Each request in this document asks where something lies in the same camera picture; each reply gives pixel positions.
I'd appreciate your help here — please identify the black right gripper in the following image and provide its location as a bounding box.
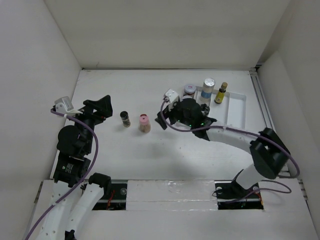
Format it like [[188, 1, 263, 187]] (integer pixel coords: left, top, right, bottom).
[[155, 100, 194, 130]]

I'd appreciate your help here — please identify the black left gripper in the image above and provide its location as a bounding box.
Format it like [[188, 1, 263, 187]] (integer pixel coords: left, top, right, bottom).
[[68, 94, 113, 153]]

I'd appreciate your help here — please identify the pink lid spice jar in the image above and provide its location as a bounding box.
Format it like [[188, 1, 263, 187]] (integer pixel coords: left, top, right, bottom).
[[138, 114, 151, 133]]

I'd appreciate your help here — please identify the white lid brown sauce jar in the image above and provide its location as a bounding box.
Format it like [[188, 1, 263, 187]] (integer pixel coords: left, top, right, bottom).
[[183, 84, 197, 98]]

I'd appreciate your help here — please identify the black lid white powder jar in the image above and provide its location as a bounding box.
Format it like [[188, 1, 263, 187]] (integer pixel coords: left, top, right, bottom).
[[200, 103, 210, 117]]

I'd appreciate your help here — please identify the blue label silver lid jar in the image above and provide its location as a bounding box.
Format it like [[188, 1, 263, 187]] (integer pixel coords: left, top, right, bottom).
[[199, 78, 216, 103]]

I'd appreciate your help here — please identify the yellow label bottle cork cap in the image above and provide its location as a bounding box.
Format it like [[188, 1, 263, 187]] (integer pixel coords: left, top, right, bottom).
[[214, 82, 228, 104]]

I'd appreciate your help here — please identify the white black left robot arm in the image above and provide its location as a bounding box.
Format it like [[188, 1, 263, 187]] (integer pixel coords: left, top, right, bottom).
[[27, 95, 113, 240]]

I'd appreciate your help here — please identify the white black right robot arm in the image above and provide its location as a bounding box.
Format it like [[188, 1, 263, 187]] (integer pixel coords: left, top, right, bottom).
[[155, 95, 291, 203]]

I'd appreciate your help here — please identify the black pepper grinder bottle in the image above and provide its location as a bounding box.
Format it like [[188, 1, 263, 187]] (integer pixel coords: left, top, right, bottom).
[[120, 111, 131, 128]]

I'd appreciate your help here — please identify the white divided organizer tray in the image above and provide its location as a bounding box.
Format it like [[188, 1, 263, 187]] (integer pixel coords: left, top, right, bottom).
[[208, 89, 247, 129]]

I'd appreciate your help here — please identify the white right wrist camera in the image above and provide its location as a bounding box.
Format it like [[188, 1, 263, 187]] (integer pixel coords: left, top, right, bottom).
[[163, 89, 180, 111]]

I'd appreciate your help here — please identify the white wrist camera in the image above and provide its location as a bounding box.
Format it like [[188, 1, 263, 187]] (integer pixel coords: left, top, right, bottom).
[[163, 89, 180, 111], [53, 96, 82, 117]]

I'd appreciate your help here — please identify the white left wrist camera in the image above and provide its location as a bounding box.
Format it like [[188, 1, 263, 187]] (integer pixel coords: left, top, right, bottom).
[[53, 96, 82, 117]]

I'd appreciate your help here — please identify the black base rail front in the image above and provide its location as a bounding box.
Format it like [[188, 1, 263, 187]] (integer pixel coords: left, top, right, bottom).
[[93, 180, 264, 212]]

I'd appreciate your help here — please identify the aluminium rail right edge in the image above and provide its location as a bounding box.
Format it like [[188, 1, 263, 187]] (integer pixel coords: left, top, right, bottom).
[[245, 67, 276, 132]]

